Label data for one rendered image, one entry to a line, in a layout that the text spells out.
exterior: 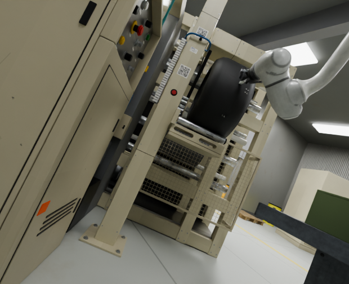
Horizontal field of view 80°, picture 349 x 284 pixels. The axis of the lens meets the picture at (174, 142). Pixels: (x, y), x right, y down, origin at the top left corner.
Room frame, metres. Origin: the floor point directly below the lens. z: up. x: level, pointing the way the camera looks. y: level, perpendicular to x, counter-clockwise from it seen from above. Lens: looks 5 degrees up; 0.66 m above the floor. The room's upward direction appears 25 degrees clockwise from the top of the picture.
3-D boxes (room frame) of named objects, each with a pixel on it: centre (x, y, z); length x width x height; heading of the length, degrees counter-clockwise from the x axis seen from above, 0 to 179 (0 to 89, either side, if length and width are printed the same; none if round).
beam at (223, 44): (1.76, -0.21, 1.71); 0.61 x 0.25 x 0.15; 94
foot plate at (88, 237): (1.42, 0.14, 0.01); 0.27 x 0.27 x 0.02; 4
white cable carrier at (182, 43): (1.38, 0.23, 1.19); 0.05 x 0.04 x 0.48; 4
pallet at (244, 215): (6.20, -2.73, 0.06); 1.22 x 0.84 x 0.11; 123
